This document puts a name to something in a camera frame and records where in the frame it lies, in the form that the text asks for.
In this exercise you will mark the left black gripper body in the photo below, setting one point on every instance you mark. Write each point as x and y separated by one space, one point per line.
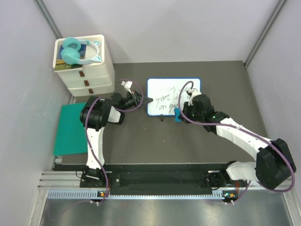
133 100

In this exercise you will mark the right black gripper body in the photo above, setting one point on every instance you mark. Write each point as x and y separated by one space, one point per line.
190 111

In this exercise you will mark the blue framed whiteboard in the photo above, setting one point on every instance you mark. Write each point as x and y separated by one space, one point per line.
167 93

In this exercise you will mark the blue felt eraser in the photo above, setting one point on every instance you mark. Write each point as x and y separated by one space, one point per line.
177 113

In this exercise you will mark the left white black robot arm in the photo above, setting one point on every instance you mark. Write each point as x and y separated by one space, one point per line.
95 115

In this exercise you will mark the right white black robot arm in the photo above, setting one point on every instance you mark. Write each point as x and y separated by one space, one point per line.
273 163

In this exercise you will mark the white three-drawer storage unit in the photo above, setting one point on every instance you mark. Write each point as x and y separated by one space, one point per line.
93 79

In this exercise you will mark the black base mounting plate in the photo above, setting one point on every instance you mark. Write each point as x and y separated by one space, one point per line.
167 179

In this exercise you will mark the green cutting mat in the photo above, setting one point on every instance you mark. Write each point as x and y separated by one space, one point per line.
70 135

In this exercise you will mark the teal cat-ear headphones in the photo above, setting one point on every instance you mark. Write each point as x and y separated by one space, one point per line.
71 47

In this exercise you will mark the colourful picture book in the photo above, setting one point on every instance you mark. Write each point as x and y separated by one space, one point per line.
61 65

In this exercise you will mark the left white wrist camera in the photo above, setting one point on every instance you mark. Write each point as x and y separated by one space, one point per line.
127 85

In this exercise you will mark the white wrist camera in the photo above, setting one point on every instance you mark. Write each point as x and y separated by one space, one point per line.
127 85
192 92

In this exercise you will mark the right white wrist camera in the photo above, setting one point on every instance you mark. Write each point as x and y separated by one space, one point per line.
192 92

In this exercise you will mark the slotted grey cable duct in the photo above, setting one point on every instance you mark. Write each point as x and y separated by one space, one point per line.
97 195

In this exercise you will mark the aluminium rail frame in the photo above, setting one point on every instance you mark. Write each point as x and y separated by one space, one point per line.
69 180

